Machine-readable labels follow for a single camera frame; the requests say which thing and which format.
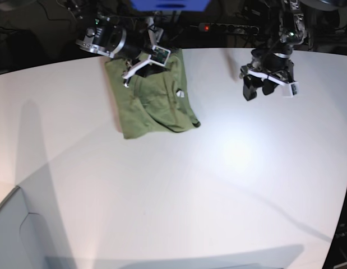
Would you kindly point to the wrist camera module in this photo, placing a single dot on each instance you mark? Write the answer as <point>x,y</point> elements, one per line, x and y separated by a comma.
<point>290,90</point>
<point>159,56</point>

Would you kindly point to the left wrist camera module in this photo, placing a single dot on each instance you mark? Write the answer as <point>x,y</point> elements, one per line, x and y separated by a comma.
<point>290,90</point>

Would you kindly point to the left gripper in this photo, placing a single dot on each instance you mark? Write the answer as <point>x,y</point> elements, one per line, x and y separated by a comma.
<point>272,65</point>

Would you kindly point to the white power strip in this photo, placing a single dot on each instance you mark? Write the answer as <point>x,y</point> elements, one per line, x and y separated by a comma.
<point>234,29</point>

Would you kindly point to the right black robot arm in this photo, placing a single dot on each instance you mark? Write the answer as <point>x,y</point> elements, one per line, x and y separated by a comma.
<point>89,10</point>

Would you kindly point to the blue plastic box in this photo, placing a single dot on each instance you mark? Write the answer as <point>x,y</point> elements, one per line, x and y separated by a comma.
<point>172,5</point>

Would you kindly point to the green T-shirt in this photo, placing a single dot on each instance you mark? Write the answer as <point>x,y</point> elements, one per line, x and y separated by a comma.
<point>156,103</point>

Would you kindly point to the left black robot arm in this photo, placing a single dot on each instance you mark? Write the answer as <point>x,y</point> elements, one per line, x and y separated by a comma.
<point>285,26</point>

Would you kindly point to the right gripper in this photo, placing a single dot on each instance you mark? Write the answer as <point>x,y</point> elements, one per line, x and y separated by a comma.
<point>117,41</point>

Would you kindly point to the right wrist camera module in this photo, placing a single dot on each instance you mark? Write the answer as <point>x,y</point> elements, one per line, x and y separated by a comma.
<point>159,56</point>

